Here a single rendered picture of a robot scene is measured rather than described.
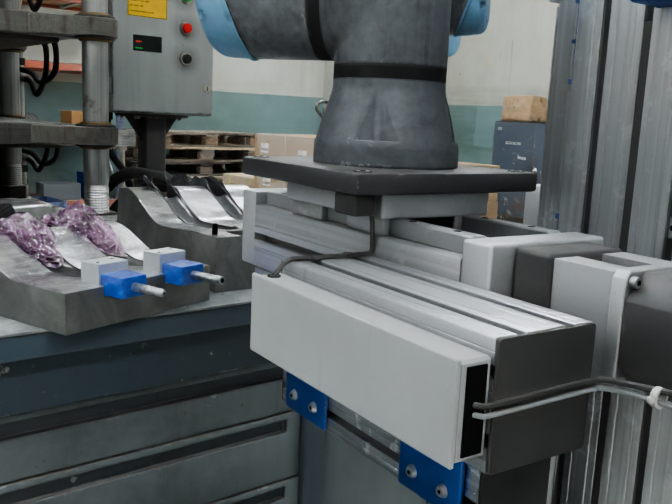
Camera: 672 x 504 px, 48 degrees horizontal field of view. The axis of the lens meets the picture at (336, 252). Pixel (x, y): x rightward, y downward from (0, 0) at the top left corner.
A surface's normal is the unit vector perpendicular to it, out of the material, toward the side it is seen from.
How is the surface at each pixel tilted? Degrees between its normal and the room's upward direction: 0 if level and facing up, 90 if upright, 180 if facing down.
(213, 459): 90
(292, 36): 131
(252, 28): 123
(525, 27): 90
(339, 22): 115
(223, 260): 90
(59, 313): 90
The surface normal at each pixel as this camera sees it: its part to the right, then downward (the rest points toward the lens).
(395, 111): 0.07, -0.13
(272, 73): 0.60, 0.17
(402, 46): 0.11, 0.18
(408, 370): -0.84, 0.06
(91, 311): 0.83, 0.14
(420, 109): 0.44, -0.13
